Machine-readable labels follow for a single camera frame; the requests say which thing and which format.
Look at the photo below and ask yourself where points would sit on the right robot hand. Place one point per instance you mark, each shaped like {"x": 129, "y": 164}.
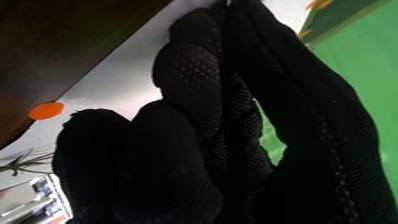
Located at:
{"x": 178, "y": 160}

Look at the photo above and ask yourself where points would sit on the white sheet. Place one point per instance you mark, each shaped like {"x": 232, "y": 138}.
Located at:
{"x": 118, "y": 76}

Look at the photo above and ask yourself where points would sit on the dark mat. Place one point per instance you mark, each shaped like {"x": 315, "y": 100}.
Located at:
{"x": 338, "y": 16}

